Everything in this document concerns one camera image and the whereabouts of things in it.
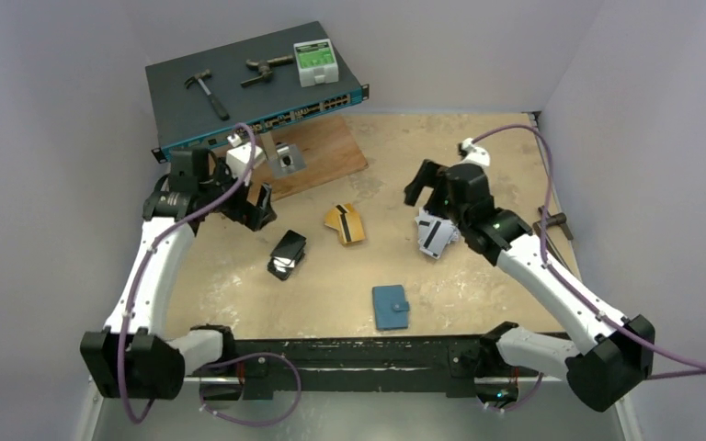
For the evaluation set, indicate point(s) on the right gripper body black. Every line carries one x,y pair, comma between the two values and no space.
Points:
437,185

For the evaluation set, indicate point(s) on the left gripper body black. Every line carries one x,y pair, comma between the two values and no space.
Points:
237,209

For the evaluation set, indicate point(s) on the black credit card stack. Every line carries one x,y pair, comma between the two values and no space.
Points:
286,255

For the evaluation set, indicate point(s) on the blue card holder wallet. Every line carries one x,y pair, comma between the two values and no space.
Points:
391,308

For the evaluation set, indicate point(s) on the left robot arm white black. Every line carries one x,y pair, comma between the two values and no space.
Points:
130,356

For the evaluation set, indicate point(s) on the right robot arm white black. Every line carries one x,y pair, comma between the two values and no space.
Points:
605,354

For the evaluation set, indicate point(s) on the gold credit card stack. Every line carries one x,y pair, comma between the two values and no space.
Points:
346,221

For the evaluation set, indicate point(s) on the wooden board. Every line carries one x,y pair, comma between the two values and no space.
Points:
329,150

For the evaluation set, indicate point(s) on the small hammer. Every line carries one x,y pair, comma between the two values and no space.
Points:
199,79

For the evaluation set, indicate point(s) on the white green electrical module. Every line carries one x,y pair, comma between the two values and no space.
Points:
316,62

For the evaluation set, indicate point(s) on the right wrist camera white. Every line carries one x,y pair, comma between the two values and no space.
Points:
472,153

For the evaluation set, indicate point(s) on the metal stand bracket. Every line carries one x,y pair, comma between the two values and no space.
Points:
283,159

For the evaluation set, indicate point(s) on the metal door lever handle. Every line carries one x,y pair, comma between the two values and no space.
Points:
553,220

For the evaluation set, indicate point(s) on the network switch grey teal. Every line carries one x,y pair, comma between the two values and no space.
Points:
184,117

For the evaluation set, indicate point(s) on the bronze door handle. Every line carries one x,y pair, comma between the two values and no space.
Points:
264,69

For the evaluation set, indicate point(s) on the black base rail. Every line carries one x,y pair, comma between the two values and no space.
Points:
458,366

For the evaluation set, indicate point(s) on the aluminium frame rail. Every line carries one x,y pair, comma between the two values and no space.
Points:
553,413

